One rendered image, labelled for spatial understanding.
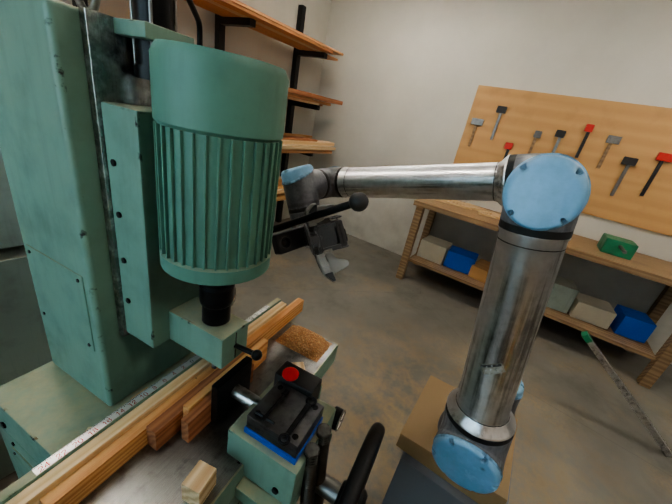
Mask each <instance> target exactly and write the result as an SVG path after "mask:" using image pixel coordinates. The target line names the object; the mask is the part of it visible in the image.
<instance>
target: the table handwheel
mask: <svg viewBox="0 0 672 504"><path fill-rule="evenodd" d="M384 434H385V428H384V426H383V425H382V424H381V423H379V422H376V423H374V424H373V425H372V426H371V428H370V429H369V431H368V433H367V435H366V437H365V440H364V442H363V444H362V446H361V448H360V451H359V453H358V455H357V457H356V460H355V462H354V464H353V467H352V469H351V471H350V474H349V476H348V479H347V480H344V481H343V483H340V482H339V481H337V480H336V479H334V478H333V477H331V476H330V475H328V474H327V473H326V476H325V481H324V483H322V484H321V485H319V486H318V487H317V486H315V493H316V494H318V495H319V496H321V497H322V498H324V499H325V500H327V501H328V502H330V503H331V504H365V503H366V500H367V497H368V495H367V491H366V490H365V489H364V488H365V485H366V483H367V480H368V477H369V475H370V472H371V469H372V467H373V464H374V461H375V459H376V456H377V453H378V450H379V448H380V445H381V442H382V440H383V437H384Z"/></svg>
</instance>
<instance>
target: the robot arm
mask: <svg viewBox="0 0 672 504"><path fill-rule="evenodd" d="M281 178H282V185H283V188H284V192H285V197H286V201H287V206H288V210H289V215H290V219H291V220H292V219H295V218H298V217H301V216H304V215H308V214H311V213H314V212H317V211H320V210H323V209H326V208H329V207H332V206H335V205H334V204H325V205H320V203H319V200H320V199H324V198H329V197H342V198H343V197H344V198H347V197H350V196H351V195H352V194H353V193H355V192H363V193H365V194H366V195H367V197H369V198H405V199H440V200H476V201H496V202H498V203H499V204H500V205H501V207H502V212H501V216H500V220H499V224H498V227H499V230H498V234H497V238H496V242H495V246H494V250H493V254H492V258H491V262H490V266H489V270H488V274H487V278H486V282H485V286H484V290H483V294H482V298H481V302H480V306H479V310H478V314H477V318H476V322H475V326H474V330H473V334H472V338H471V342H470V346H469V350H468V354H467V358H466V362H465V366H464V370H463V374H462V378H461V381H460V384H459V386H458V388H456V389H454V390H452V391H451V392H450V393H449V395H448V398H447V402H446V405H445V410H444V411H443V413H442V414H441V416H440V418H439V421H438V432H437V434H436V436H435V437H434V440H433V445H432V455H433V458H434V460H435V462H436V464H437V465H438V467H439V468H440V469H441V471H442V472H444V473H445V474H446V476H447V477H448V478H449V479H451V480H452V481H453V482H455V483H456V484H458V485H459V486H461V487H463V488H465V489H467V490H469V491H474V492H476V493H480V494H489V493H492V492H494V491H496V490H497V489H498V487H499V485H500V482H501V481H502V478H503V470H504V465H505V461H506V457H507V454H508V451H509V448H510V445H511V443H512V440H513V437H514V434H515V431H516V420H515V417H514V415H515V411H516V409H517V406H518V404H519V402H520V400H521V398H522V397H523V392H524V384H523V382H522V377H523V374H524V371H525V368H526V365H527V362H528V359H529V356H530V353H531V350H532V347H533V344H534V341H535V338H536V335H537V333H538V330H539V327H540V324H541V321H542V318H543V315H544V312H545V309H546V306H547V303H548V300H549V297H550V294H551V291H552V288H553V286H554V283H555V280H556V277H557V274H558V271H559V268H560V265H561V262H562V259H563V256H564V253H565V250H566V247H567V244H568V242H569V241H570V240H571V238H572V235H573V233H574V230H575V227H576V224H577V221H578V218H579V215H580V213H581V212H582V211H583V209H584V208H585V206H586V205H587V203H588V200H589V197H590V193H591V181H590V177H589V174H588V172H587V170H586V169H585V167H584V166H583V165H582V164H581V163H580V162H579V161H577V160H576V159H575V158H573V157H571V156H569V155H566V154H561V153H530V154H510V155H508V156H507V157H506V158H504V159H503V160H502V161H501V162H488V163H461V164H434V165H407V166H380V167H353V168H348V167H337V166H333V167H329V168H319V169H313V167H312V165H311V164H307V165H302V166H298V167H294V168H290V169H287V170H284V171H282V173H281ZM340 217H342V215H333V216H330V217H326V218H325V217H322V218H319V219H316V220H313V221H310V222H306V223H303V224H300V225H297V226H294V227H291V229H289V230H286V231H282V232H279V233H275V234H273V237H272V244H273V248H274V252H275V254H276V255H281V254H284V253H287V252H290V251H293V250H296V249H299V248H301V247H306V248H308V249H310V250H311V253H312V255H314V256H315V259H316V262H317V264H318V266H319V268H320V270H321V272H322V274H323V275H324V276H325V277H326V278H328V279H329V280H331V281H332V282H335V281H336V279H335V277H334V274H335V273H337V272H339V271H341V270H343V269H344V268H346V267H348V266H349V261H348V260H346V259H338V258H336V257H335V256H334V254H333V253H331V252H326V253H323V252H324V251H325V250H328V249H332V250H333V251H334V250H337V249H342V248H345V247H349V245H348V243H347V241H348V238H347V234H346V230H345V228H344V226H343V222H342V221H341V220H338V218H340ZM330 219H335V220H332V221H331V220H330ZM326 259H327V260H326ZM327 261H328V262H327Z"/></svg>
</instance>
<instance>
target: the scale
mask: <svg viewBox="0 0 672 504"><path fill-rule="evenodd" d="M268 308H270V306H267V305H266V306H264V307H263V308H261V309H260V310H258V311H257V312H256V313H254V314H253V315H251V316H250V317H248V318H247V319H246V320H245V321H247V322H248V323H249V322H250V321H252V320H253V319H254V318H256V317H257V316H259V315H260V314H261V313H263V312H264V311H266V310H267V309H268ZM199 358H201V357H200V356H198V355H194V356H193V357H191V358H190V359H188V360H187V361H186V362H184V363H183V364H181V365H180V366H178V367H177V368H176V369H174V370H173V371H171V372H170V373H169V374H167V375H166V376H164V377H163V378H161V379H160V380H159V381H157V382H156V383H154V384H153V385H151V386H150V387H149V388H147V389H146V390H144V391H143V392H141V393H140V394H139V395H137V396H136V397H134V398H133V399H131V400H130V401H129V402H127V403H126V404H124V405H123V406H121V407H120V408H119V409H117V410H116V411H114V412H113V413H111V414H110V415H109V416H107V417H106V418H104V419H103V420H101V421H100V422H99V423H97V424H96V425H94V426H93V427H91V428H90V429H89V430H87V431H86V432H84V433H83V434H81V435H80V436H79V437H77V438H76V439H74V440H73V441H71V442H70V443H69V444H67V445H66V446H64V447H63V448H61V449H60V450H59V451H57V452H56V453H54V454H53V455H51V456H50V457H49V458H47V459H46V460H44V461H43V462H41V463H40V464H39V465H37V466H36V467H34V468H33V469H31V471H32V472H33V473H34V474H35V475H36V476H37V475H39V474H40V473H41V472H43V471H44V470H46V469H47V468H48V467H50V466H51V465H52V464H54V463H55V462H57V461H58V460H59V459H61V458H62V457H64V456H65V455H66V454H68V453H69V452H70V451H72V450H73V449H75V448H76V447H77V446H79V445H80V444H81V443H83V442H84V441H86V440H87V439H88V438H90V437H91V436H93V435H94V434H95V433H97V432H98V431H99V430H101V429H102V428H104V427H105V426H106V425H108V424H109V423H111V422H112V421H113V420H115V419H116V418H117V417H119V416H120V415H122V414H123V413H124V412H126V411H127V410H129V409H130V408H131V407H133V406H134V405H135V404H137V403H138V402H140V401H141V400H142V399H144V398H145V397H147V396H148V395H149V394H151V393H152V392H153V391H155V390H156V389H158V388H159V387H160V386H162V385H163V384H165V383H166V382H167V381H169V380H170V379H171V378H173V377H174V376H176V375H177V374H178V373H180V372H181V371H183V370H184V369H185V368H187V367H188V366H189V365H191V364H192V363H194V362H195V361H196V360H198V359H199Z"/></svg>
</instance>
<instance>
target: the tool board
mask: <svg viewBox="0 0 672 504"><path fill-rule="evenodd" d="M530 153H561V154H566V155H569V156H571V157H573V158H575V159H576V160H577V161H579V162H580V163H581V164H582V165H583V166H584V167H585V169H586V170H587V172H588V174H589V177H590V181H591V193H590V197H589V200H588V203H587V205H586V206H585V208H584V209H583V211H582V212H581V213H584V214H588V215H592V216H596V217H600V218H603V219H607V220H611V221H615V222H619V223H623V224H626V225H630V226H634V227H638V228H642V229H645V230H649V231H653V232H657V233H661V234H664V235H668V236H672V108H665V107H657V106H649V105H641V104H632V103H624V102H616V101H608V100H599V99H591V98H583V97H575V96H566V95H558V94H550V93H542V92H533V91H525V90H517V89H509V88H500V87H492V86H484V85H479V86H478V89H477V92H476V95H475V98H474V101H473V104H472V107H471V110H470V113H469V116H468V120H467V123H466V126H465V129H464V132H463V135H462V138H461V141H460V144H459V147H458V150H457V153H456V156H455V159H454V162H453V164H461V163H488V162H501V161H502V160H503V159H504V158H506V157H507V156H508V155H510V154H530Z"/></svg>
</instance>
